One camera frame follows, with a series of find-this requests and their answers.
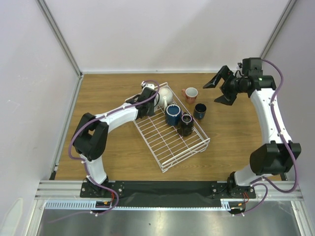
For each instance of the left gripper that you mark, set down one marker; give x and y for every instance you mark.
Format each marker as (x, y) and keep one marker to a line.
(150, 112)

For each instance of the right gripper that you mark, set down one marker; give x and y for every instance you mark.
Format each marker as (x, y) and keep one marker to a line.
(228, 86)

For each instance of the white speckled mug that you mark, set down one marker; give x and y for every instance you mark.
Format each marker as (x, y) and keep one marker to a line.
(165, 97)

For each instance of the dark blue enamel mug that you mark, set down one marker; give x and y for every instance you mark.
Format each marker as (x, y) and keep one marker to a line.
(173, 113)

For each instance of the small dark blue cup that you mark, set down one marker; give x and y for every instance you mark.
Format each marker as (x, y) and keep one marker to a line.
(199, 111)

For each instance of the black mug white interior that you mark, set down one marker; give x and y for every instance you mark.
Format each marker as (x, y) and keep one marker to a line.
(185, 125)

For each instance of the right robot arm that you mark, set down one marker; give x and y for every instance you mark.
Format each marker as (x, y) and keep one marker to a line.
(278, 153)

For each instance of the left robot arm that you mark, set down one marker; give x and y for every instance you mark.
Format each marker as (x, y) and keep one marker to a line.
(89, 140)

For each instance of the red mug white interior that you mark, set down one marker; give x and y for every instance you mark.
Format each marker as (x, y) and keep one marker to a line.
(190, 94)

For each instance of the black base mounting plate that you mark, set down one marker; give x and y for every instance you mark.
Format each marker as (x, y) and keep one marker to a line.
(176, 193)

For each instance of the white wire dish rack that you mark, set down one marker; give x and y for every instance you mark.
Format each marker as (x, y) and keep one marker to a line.
(167, 146)

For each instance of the aluminium cable duct rail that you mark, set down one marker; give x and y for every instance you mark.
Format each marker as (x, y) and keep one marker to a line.
(71, 204)

